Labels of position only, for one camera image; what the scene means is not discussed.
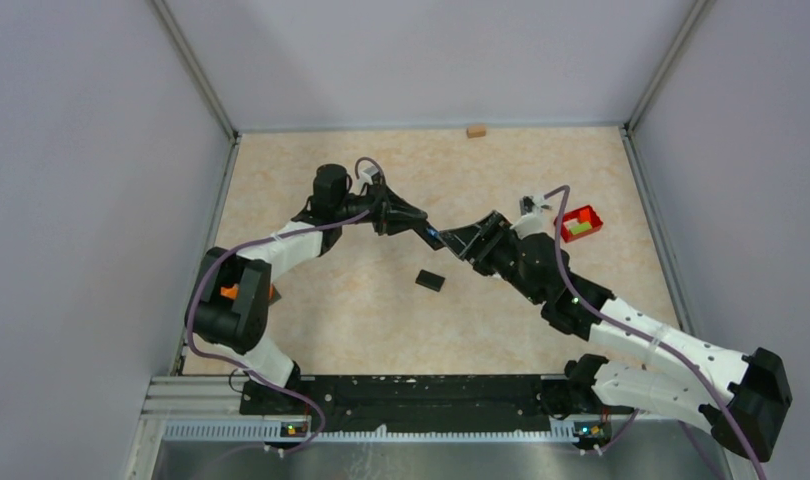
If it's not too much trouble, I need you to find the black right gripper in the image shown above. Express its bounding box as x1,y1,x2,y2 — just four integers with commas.
437,211,545,306

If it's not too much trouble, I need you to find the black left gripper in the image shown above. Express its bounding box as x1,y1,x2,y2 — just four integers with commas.
335,180,426,236

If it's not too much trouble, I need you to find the black remote control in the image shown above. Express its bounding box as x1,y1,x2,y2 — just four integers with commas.
414,226,445,251

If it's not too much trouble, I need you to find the black battery cover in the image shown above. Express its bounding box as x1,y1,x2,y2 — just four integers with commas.
415,270,446,292

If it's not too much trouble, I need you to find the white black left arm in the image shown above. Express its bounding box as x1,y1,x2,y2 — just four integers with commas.
185,157,442,414

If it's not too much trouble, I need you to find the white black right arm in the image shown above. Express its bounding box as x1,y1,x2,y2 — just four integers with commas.
436,211,792,463

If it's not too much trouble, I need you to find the small wooden block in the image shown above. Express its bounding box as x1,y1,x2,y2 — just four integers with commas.
465,124,487,139

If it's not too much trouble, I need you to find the green block in bin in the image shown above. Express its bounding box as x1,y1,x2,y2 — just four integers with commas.
569,222,593,236

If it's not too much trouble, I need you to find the red plastic bin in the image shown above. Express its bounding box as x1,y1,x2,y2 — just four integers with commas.
553,205,604,242

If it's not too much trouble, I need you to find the orange green object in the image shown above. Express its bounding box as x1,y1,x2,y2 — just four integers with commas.
219,283,277,303

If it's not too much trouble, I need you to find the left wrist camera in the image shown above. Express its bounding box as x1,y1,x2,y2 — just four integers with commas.
358,165,383,188

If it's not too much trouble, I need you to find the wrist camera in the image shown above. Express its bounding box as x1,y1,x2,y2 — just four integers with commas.
358,165,383,188
519,195,551,216

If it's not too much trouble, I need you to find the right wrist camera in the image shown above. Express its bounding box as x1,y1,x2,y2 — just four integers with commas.
519,195,551,216

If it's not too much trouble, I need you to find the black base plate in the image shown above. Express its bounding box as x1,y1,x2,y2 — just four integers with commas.
239,374,631,434

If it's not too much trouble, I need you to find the aluminium frame rail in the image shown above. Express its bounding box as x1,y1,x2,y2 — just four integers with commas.
142,367,718,452

